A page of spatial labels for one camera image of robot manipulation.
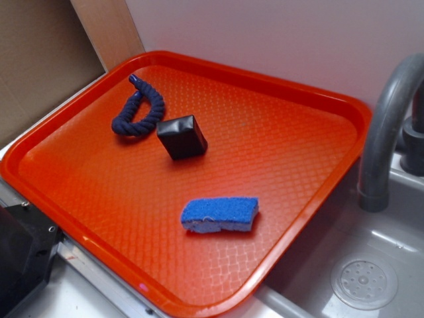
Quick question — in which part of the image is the black rectangular block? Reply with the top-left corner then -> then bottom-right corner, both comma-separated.
156,115 -> 208,160

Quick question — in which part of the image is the brown cardboard panel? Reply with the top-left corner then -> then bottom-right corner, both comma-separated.
1,1 -> 104,146

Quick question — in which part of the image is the dark grey faucet handle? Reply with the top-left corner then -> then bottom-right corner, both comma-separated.
400,76 -> 423,177

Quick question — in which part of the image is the light wooden board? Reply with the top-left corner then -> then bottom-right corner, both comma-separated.
71,0 -> 145,72

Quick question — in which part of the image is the grey curved faucet spout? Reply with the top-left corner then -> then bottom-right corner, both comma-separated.
357,53 -> 423,212

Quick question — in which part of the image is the grey plastic sink basin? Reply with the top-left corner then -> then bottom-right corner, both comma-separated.
254,150 -> 424,318

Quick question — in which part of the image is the navy blue twisted rope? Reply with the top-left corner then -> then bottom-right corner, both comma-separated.
111,74 -> 166,137

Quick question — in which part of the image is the blue sponge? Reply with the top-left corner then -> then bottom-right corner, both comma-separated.
180,197 -> 259,234

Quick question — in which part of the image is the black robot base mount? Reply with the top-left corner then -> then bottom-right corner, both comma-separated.
1,205 -> 62,317

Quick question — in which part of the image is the orange plastic tray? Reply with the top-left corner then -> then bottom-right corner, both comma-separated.
1,52 -> 371,317

